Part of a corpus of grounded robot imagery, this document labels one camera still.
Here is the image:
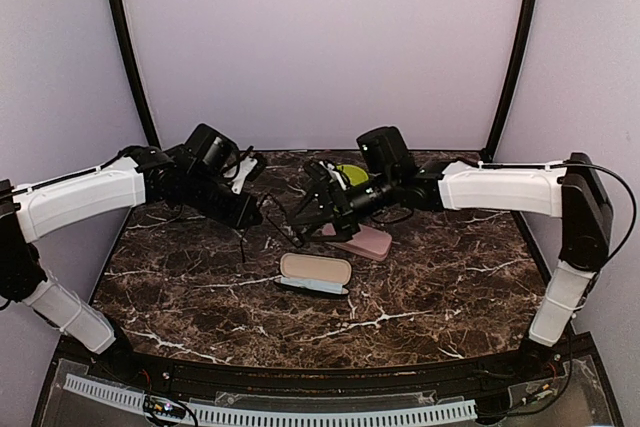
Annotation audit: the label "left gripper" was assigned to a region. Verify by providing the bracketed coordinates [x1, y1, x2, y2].
[183, 171, 263, 231]

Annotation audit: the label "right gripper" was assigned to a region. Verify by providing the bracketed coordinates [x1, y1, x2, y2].
[287, 169, 398, 242]

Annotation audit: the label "black sunglasses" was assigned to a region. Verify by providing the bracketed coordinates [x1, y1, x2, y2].
[239, 193, 306, 264]

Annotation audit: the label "pink glasses case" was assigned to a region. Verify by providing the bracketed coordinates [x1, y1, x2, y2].
[329, 225, 392, 261]

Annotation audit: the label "black glasses case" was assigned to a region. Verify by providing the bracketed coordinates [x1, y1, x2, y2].
[274, 253, 352, 297]

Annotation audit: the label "blue cleaning cloth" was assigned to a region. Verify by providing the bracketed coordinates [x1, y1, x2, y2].
[279, 276, 348, 295]

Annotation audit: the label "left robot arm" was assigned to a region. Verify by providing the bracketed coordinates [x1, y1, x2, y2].
[1, 124, 267, 383]

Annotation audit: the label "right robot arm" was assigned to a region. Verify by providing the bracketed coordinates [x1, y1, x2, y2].
[287, 126, 617, 381]

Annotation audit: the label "green bowl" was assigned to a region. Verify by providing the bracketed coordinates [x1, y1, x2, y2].
[337, 164, 369, 187]

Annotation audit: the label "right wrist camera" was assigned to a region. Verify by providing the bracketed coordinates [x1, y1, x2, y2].
[303, 160, 353, 193]

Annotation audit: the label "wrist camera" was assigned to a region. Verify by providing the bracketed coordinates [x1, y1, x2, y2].
[223, 149, 267, 195]
[303, 160, 353, 193]

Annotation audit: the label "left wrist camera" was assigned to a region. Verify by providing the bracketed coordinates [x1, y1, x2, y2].
[223, 149, 267, 195]

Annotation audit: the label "black front rail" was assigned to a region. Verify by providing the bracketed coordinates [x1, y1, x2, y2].
[54, 334, 596, 403]

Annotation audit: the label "white slotted cable duct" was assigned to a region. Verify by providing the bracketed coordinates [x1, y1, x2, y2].
[63, 374, 477, 426]

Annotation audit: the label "left black frame post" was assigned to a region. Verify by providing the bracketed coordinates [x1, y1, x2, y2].
[108, 0, 161, 147]

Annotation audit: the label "black frame post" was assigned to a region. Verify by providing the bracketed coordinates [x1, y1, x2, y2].
[483, 0, 536, 159]
[108, 0, 161, 147]

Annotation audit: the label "right black frame post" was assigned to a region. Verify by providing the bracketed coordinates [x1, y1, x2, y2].
[483, 0, 536, 159]

